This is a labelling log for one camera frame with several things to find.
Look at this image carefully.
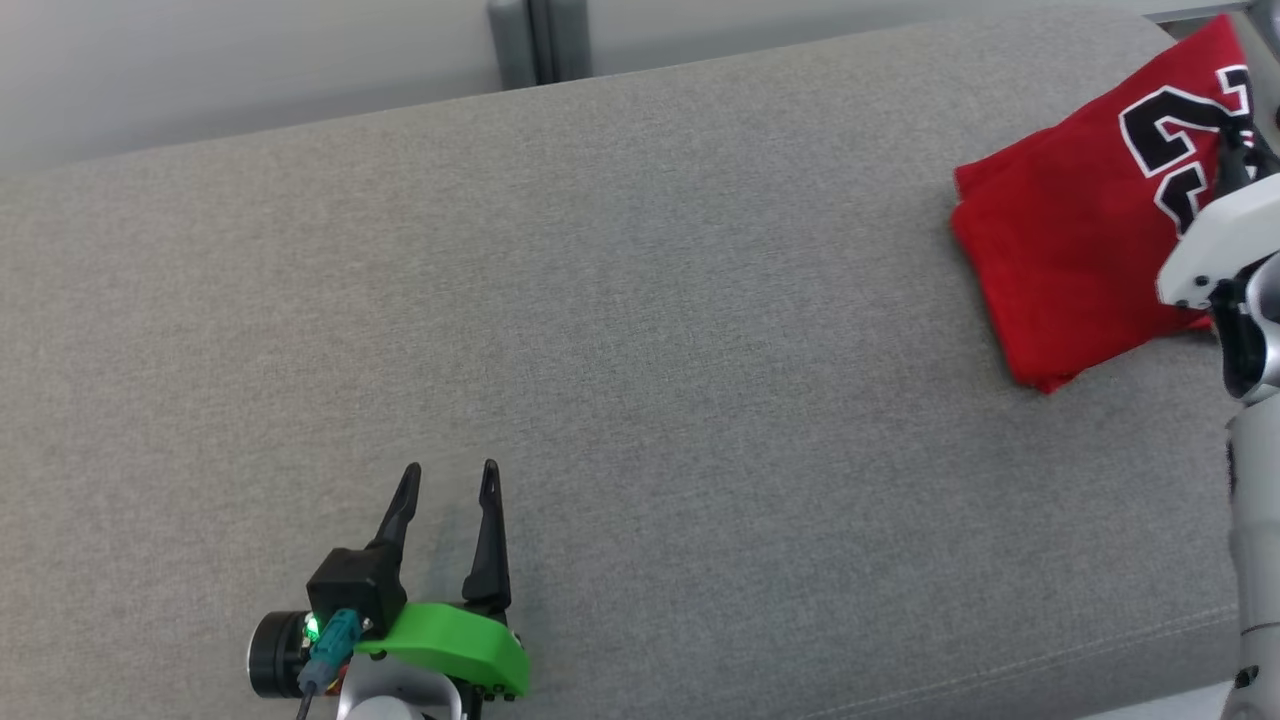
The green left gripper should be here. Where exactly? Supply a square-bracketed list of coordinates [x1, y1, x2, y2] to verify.
[247, 459, 531, 701]

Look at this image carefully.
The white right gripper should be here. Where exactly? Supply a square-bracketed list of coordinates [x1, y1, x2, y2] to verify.
[1155, 125, 1280, 311]

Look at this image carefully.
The red basketball jersey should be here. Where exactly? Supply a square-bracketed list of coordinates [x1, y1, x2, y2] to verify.
[950, 14, 1263, 394]

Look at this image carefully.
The grey fabric sofa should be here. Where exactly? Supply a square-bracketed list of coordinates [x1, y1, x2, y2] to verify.
[0, 8, 1280, 720]

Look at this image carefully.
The left arm cable teal plug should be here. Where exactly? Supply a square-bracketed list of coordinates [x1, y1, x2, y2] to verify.
[295, 610, 363, 720]

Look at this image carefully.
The grey upright post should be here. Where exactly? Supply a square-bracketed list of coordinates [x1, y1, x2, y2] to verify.
[487, 0, 593, 91]

